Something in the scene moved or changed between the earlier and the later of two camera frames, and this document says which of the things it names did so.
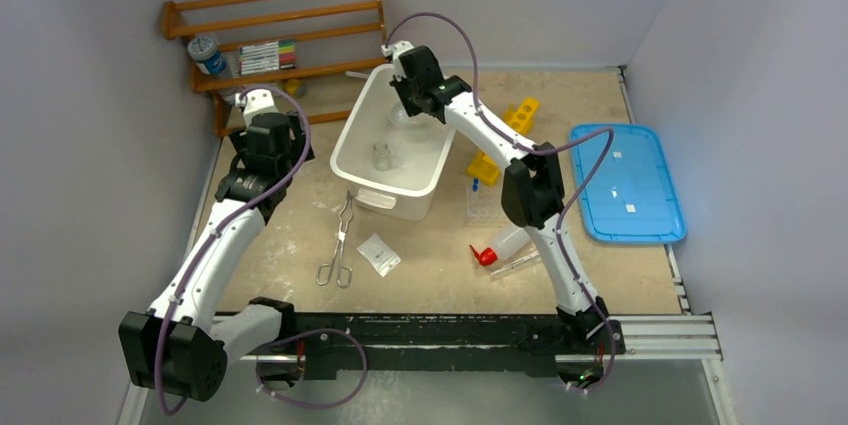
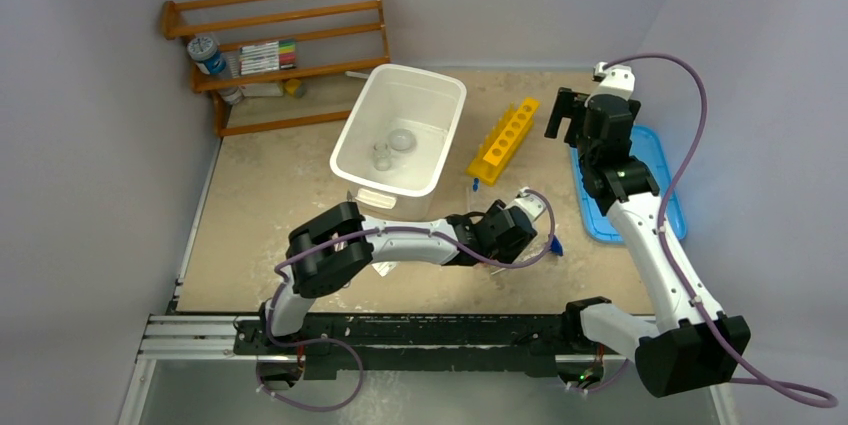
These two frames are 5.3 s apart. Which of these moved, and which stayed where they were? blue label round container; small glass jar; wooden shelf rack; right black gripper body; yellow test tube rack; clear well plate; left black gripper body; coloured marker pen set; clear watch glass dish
Moved: clear watch glass dish; right black gripper body; left black gripper body
Stayed: yellow test tube rack; wooden shelf rack; clear well plate; blue label round container; small glass jar; coloured marker pen set
